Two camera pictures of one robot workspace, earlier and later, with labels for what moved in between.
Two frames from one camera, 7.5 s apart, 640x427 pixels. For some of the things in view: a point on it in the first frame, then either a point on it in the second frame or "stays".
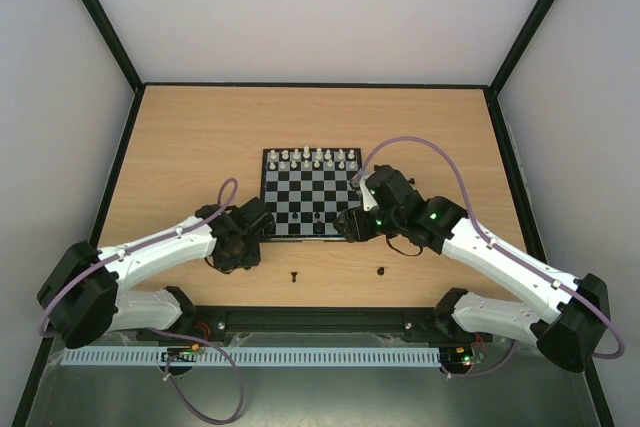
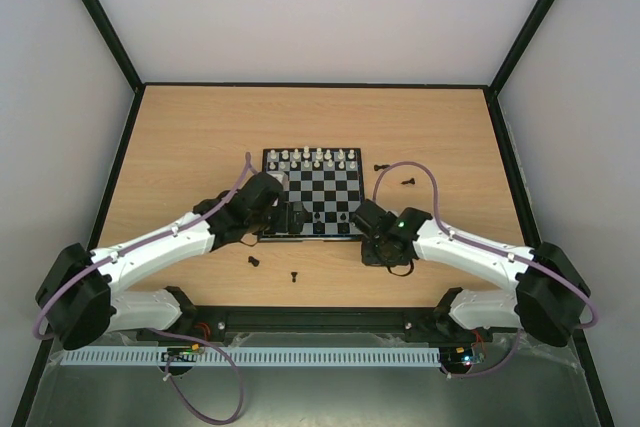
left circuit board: x=183 y=354 stays
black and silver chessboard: x=306 y=190 stays
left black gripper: x=253 y=258 → x=283 y=224
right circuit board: x=455 y=359 stays
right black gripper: x=353 y=225 → x=364 y=217
